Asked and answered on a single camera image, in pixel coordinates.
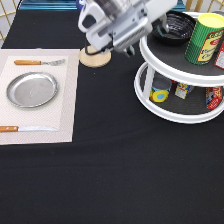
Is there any white two-tier lazy Susan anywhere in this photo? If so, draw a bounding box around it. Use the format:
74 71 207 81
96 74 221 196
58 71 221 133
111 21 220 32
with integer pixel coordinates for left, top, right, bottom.
134 34 224 124

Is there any silver metal plate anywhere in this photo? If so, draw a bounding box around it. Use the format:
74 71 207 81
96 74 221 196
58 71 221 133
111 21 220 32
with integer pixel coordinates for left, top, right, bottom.
6 72 59 108

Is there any yellow blue small box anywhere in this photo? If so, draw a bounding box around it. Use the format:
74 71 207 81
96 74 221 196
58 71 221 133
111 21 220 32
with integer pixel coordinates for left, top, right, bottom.
175 82 194 99

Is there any wooden handled knife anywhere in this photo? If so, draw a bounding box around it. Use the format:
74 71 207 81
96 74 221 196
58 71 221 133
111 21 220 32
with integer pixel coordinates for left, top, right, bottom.
0 126 57 133

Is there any green yellow parmesan canister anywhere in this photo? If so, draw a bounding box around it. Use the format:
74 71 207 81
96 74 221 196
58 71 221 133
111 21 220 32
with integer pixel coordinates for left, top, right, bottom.
185 13 224 65

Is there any wooden handled fork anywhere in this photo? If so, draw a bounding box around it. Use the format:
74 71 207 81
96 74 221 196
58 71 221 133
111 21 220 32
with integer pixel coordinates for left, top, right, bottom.
14 59 65 66

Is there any round wooden coaster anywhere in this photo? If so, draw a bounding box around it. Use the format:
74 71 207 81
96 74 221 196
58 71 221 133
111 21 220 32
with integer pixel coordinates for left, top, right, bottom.
79 45 111 68

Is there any beige placemat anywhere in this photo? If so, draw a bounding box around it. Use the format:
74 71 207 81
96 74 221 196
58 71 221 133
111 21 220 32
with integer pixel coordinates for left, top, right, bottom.
0 49 79 145

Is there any blue yellow can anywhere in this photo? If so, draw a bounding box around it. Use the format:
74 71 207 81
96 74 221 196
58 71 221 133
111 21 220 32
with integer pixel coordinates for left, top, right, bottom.
149 75 172 103

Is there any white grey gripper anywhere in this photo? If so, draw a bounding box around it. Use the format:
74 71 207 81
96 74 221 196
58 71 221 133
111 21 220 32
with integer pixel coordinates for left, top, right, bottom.
78 0 178 57

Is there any black bowl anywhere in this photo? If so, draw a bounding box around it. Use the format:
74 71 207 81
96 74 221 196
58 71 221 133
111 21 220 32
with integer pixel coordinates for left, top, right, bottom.
152 10 196 45

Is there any red raisins box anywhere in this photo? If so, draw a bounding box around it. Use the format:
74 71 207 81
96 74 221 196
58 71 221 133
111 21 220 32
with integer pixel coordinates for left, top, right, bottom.
214 41 224 70

